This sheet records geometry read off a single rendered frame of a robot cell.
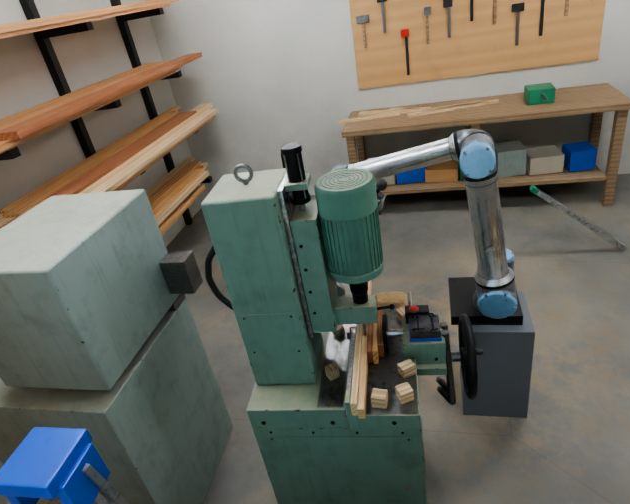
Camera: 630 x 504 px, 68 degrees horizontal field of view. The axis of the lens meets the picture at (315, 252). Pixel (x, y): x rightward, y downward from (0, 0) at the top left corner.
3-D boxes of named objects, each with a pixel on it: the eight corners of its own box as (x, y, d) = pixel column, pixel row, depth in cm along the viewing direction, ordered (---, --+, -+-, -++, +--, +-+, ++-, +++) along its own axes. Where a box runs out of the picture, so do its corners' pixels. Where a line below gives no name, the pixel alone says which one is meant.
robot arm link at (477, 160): (517, 295, 200) (498, 127, 165) (519, 322, 187) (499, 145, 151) (479, 297, 206) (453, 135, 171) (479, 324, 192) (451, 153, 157)
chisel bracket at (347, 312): (378, 327, 156) (375, 306, 152) (336, 328, 159) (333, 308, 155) (378, 313, 163) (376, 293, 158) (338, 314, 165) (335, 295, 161)
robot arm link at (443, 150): (490, 117, 175) (327, 163, 204) (491, 128, 165) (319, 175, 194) (496, 145, 180) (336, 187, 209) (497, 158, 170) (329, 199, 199)
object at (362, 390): (365, 418, 136) (364, 409, 134) (358, 418, 136) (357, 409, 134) (371, 283, 193) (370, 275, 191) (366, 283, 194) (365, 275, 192)
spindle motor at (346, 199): (384, 283, 141) (373, 188, 125) (326, 287, 144) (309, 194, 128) (384, 253, 155) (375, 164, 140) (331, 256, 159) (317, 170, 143)
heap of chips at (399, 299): (407, 306, 177) (407, 300, 175) (374, 307, 179) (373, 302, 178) (407, 292, 184) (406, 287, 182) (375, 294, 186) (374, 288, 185)
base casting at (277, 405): (421, 429, 152) (419, 410, 147) (251, 429, 163) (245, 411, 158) (414, 336, 190) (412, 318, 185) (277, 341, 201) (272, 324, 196)
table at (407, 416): (455, 430, 135) (454, 416, 132) (349, 430, 140) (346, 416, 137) (436, 301, 186) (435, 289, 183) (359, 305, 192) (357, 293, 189)
